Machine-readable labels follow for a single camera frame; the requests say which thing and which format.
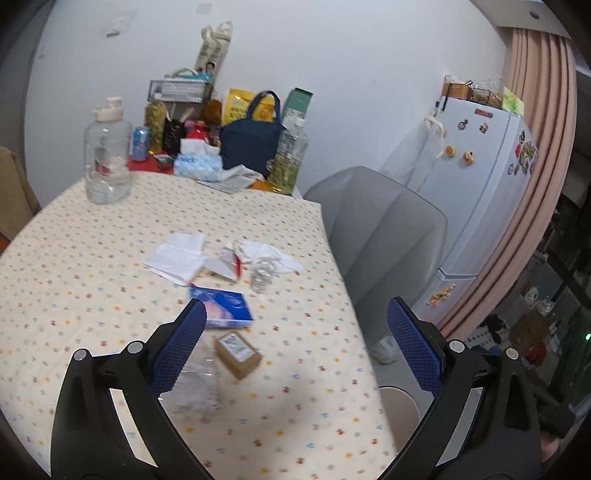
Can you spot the glass jar of pasta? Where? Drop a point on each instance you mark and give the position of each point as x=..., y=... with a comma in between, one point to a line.
x=154, y=122

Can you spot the red bag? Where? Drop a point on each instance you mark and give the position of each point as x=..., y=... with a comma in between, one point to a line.
x=536, y=354

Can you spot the green carton box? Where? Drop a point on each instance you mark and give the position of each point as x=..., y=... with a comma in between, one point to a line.
x=299, y=104

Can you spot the orange basket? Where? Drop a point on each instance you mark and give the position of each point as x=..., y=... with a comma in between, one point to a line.
x=455, y=87

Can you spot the red mat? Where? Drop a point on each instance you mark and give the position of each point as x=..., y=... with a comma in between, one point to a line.
x=143, y=165

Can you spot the yellow snack bag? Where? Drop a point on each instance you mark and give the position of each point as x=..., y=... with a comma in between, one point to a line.
x=235, y=106

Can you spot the yellow brown fridge magnet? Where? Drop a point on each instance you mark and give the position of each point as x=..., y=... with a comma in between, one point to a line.
x=469, y=158

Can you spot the small brown cardboard box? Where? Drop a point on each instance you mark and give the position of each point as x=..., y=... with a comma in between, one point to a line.
x=238, y=357

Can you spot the large clear water jug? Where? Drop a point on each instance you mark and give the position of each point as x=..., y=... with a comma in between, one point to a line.
x=108, y=157

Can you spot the printed paper sheet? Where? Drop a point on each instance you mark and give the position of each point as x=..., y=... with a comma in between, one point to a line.
x=231, y=182

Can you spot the blue soda can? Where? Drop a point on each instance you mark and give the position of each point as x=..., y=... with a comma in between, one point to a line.
x=141, y=143

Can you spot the white pegboard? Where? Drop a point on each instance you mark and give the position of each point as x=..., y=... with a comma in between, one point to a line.
x=482, y=341

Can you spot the large brown cardboard box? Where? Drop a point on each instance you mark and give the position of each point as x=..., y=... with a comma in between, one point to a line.
x=530, y=332

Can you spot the white cloth bag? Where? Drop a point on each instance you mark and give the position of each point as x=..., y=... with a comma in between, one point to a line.
x=425, y=157

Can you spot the red white torn carton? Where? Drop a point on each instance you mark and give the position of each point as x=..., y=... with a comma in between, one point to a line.
x=221, y=267

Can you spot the beige printed tote bag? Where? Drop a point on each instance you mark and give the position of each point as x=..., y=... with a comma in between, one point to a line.
x=212, y=50

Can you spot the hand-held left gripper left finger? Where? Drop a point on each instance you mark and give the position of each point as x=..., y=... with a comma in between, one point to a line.
x=180, y=346

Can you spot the white tissue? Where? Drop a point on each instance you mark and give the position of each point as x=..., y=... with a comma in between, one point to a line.
x=258, y=251

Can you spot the orange round fridge magnet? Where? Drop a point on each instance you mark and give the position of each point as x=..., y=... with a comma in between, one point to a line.
x=449, y=151

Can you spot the navy lunch bag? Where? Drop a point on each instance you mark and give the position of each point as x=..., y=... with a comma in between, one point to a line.
x=249, y=143

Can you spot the red pouch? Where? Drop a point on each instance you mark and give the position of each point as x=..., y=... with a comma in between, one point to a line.
x=197, y=130

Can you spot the flat white napkin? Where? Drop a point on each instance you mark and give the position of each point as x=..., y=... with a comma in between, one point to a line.
x=178, y=256

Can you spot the grey chair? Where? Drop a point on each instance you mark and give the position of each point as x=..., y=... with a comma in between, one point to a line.
x=378, y=221

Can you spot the green paper sheet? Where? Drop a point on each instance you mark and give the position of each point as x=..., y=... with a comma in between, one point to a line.
x=513, y=101

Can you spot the blue white tissue pack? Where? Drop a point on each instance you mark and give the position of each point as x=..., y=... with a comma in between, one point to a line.
x=196, y=166

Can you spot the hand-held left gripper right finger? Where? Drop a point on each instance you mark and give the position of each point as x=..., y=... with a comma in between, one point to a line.
x=415, y=350

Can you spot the cluster of picture fridge magnets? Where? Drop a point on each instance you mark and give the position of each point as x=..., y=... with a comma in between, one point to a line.
x=524, y=154

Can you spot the cluster of small yellow magnets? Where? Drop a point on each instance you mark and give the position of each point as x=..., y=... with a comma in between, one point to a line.
x=441, y=295

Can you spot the brown plush toy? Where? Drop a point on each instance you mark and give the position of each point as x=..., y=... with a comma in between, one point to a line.
x=212, y=110

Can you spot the dark storage shelf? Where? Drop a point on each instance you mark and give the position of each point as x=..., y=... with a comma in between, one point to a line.
x=568, y=277

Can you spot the blue white packet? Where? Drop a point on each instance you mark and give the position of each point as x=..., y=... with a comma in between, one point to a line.
x=226, y=307

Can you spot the pink curtain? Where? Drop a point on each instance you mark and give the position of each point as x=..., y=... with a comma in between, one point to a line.
x=531, y=207

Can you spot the white trash bin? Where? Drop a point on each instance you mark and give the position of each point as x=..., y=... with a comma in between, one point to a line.
x=401, y=410

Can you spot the small square fridge magnet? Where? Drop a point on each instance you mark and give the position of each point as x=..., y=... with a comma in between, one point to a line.
x=484, y=128

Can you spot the clear plastic bag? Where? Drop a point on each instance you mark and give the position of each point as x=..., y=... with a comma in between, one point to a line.
x=198, y=387

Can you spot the patterned tablecloth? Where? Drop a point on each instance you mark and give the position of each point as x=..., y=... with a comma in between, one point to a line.
x=92, y=277

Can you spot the white refrigerator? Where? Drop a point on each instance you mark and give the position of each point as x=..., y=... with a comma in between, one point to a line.
x=480, y=184

